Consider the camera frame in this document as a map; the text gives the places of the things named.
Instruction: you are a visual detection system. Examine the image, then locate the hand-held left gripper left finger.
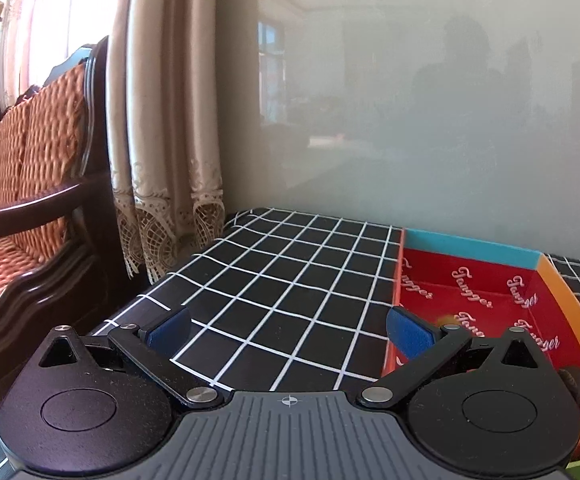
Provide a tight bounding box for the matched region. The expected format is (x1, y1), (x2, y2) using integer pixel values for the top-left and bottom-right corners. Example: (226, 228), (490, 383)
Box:
(35, 306), (224, 409)

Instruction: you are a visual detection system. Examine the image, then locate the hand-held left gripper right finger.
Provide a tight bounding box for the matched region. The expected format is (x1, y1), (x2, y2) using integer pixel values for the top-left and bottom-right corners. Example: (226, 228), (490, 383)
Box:
(357, 306), (551, 409)

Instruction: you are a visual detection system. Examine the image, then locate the red tray with coloured rim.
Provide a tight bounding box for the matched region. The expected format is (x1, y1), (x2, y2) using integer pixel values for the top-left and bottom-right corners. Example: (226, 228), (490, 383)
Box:
(381, 227), (580, 480)

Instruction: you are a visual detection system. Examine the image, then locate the dark wrinkled passion fruit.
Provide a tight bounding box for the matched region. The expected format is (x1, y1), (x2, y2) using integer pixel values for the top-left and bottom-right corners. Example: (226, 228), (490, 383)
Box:
(559, 366), (580, 406)

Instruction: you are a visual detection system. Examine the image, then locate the black white checked tablecloth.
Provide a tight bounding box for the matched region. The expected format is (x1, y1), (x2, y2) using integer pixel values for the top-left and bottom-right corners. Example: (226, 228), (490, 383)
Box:
(0, 207), (580, 480)

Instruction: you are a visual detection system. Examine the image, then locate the beige lace curtain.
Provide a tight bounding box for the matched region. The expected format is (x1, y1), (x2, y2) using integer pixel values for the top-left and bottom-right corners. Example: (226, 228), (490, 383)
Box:
(105, 0), (228, 285)

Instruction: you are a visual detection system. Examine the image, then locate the wooden sofa with orange cushions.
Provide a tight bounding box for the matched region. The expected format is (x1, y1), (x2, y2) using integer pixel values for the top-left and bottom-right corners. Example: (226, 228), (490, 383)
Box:
(0, 35), (127, 403)

